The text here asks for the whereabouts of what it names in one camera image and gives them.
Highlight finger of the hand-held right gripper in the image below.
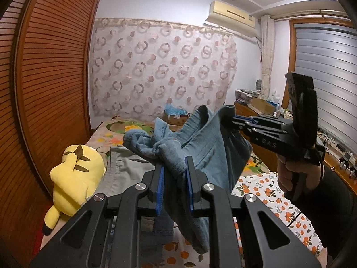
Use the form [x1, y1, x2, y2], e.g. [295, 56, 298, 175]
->
[231, 121, 285, 135]
[233, 114, 291, 126]

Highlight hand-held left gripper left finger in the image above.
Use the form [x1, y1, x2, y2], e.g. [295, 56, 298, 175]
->
[28, 163, 165, 268]

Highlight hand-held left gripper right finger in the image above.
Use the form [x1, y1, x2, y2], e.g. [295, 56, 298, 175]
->
[185, 156, 321, 268]

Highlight teal pants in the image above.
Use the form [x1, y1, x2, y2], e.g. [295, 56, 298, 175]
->
[123, 105, 253, 253]

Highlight person's right forearm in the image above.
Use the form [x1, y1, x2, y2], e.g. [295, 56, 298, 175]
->
[287, 167, 357, 260]

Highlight grey pants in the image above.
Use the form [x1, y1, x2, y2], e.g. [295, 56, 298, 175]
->
[96, 145, 157, 199]

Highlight person's right hand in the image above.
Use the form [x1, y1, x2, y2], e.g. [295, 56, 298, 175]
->
[276, 158, 322, 195]

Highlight open cardboard box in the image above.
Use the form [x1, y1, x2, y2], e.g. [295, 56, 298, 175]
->
[249, 98, 276, 115]

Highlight group of small bottles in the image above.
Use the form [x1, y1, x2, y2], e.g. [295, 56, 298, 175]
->
[272, 106, 293, 118]

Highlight stack of newspapers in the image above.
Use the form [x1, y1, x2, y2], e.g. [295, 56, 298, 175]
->
[235, 89, 261, 102]

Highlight folded blue jeans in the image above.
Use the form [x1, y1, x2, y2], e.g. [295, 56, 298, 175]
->
[143, 212, 179, 261]

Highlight wooden sideboard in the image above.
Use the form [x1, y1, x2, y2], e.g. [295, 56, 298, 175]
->
[234, 100, 357, 196]

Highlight beige lace curtain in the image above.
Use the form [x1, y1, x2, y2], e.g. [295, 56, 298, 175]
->
[258, 15, 275, 101]

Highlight white orange-print blanket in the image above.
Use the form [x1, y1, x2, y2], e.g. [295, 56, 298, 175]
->
[156, 172, 330, 268]

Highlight grey window blind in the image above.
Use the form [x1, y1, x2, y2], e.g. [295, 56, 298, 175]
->
[291, 19, 357, 151]

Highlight small cardboard box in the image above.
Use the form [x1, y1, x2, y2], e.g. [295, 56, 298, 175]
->
[163, 112, 193, 126]

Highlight blue plastic bag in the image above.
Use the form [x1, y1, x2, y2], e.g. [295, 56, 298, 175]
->
[164, 103, 190, 116]

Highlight yellow plush toy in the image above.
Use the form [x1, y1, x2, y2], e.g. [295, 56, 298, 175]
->
[42, 144, 106, 236]

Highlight curtain rod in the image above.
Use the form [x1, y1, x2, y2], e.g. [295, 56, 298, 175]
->
[272, 9, 355, 21]

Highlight wooden louvered wardrobe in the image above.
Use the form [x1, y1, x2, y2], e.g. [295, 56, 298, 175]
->
[0, 0, 105, 257]

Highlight black cables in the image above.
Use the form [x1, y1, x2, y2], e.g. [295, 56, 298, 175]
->
[318, 132, 339, 149]

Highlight wooden window frame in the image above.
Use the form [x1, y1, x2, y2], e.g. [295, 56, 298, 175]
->
[282, 17, 357, 109]

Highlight ring-patterned lace curtain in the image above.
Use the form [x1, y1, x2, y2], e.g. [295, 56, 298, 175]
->
[89, 17, 238, 118]

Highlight wall air conditioner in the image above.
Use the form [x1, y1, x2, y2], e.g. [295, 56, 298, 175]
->
[205, 0, 261, 38]

